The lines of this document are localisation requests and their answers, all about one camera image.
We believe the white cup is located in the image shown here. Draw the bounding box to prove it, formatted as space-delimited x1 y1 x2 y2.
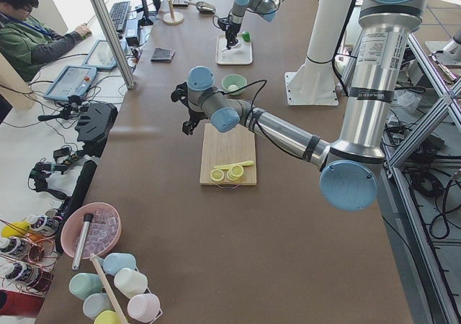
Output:
114 268 148 299

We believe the folded grey cloth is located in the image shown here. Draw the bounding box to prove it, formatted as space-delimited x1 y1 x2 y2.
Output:
151 48 175 63

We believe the wooden mug tree stand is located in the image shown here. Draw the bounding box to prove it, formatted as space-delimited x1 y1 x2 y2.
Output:
163 0 184 25

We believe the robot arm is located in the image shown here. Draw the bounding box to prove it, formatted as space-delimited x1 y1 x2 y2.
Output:
171 0 426 211
218 0 284 50

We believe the metal muddler tube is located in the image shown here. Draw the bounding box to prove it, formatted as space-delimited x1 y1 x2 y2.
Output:
71 213 94 271

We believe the pink cup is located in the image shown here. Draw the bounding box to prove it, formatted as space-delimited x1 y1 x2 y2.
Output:
127 293 163 323

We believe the black keyboard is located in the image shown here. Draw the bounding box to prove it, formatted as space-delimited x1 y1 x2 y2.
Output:
109 1 130 33

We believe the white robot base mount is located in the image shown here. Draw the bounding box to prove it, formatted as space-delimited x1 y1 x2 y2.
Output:
285 0 356 106

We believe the lemon slice lower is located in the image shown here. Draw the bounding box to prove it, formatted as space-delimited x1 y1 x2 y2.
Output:
210 168 225 182

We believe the aluminium frame post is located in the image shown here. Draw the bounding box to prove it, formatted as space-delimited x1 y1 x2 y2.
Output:
90 0 135 90

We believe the blue teach pendant near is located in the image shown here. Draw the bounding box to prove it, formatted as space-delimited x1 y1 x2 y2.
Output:
44 66 97 102

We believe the light green bowl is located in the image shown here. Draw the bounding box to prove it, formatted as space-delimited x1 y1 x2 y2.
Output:
221 73 248 96

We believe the green cup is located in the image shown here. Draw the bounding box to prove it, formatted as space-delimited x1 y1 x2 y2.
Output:
68 273 103 300

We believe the bamboo cutting board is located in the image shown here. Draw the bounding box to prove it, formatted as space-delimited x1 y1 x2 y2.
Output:
199 123 257 186

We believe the blue teach pendant far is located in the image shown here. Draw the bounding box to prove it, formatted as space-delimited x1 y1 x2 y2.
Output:
82 40 117 71

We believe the cream rabbit tray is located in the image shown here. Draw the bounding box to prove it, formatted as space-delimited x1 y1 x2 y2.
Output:
215 34 253 66

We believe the white ceramic spoon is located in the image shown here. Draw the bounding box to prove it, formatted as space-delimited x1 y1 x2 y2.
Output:
221 44 241 53

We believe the pink bowl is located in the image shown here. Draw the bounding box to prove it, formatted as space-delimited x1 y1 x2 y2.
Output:
61 202 122 259

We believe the blue cup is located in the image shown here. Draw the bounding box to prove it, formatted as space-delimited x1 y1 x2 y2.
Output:
103 253 137 276

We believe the lemon slice upper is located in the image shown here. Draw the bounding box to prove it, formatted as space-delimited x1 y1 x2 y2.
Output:
226 166 244 181

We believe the white steamed bun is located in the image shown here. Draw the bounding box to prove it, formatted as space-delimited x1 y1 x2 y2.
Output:
227 84 239 92

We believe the person in green jacket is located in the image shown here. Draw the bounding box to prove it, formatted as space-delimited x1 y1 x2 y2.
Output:
1 0 91 82

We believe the blue teach pendant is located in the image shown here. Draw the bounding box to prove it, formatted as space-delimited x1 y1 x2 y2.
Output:
44 66 97 102
82 40 117 71

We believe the metal scoop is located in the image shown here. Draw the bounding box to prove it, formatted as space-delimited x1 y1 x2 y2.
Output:
187 1 216 14

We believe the lemon slice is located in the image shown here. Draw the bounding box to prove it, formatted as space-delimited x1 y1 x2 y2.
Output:
226 166 244 181
210 168 225 182

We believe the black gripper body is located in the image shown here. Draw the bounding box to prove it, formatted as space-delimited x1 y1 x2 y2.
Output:
218 16 241 36
171 82 205 125

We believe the yellow plastic knife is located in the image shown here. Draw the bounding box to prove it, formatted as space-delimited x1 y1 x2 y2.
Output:
213 161 254 170

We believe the green lime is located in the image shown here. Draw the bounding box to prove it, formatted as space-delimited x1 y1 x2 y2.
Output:
241 31 251 42

